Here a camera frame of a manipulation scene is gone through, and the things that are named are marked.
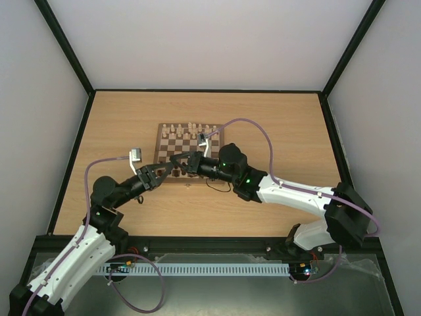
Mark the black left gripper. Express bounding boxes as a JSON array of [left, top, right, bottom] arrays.
[[113, 161, 175, 208]]

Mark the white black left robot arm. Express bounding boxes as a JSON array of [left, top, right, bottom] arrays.
[[9, 163, 174, 315]]

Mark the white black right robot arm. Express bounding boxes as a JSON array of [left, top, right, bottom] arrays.
[[170, 143, 374, 258]]

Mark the wooden chess board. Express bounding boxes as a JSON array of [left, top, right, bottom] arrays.
[[154, 122, 225, 185]]

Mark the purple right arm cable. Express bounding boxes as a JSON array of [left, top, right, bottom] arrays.
[[207, 118, 381, 284]]

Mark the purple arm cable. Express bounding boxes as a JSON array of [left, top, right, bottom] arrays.
[[207, 118, 381, 284], [21, 156, 164, 316]]

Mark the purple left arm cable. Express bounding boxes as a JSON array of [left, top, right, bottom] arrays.
[[21, 156, 164, 316]]

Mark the white slotted cable duct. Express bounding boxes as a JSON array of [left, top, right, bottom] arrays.
[[93, 263, 290, 277]]

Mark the black aluminium frame rail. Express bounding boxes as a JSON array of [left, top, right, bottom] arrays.
[[29, 235, 385, 262]]

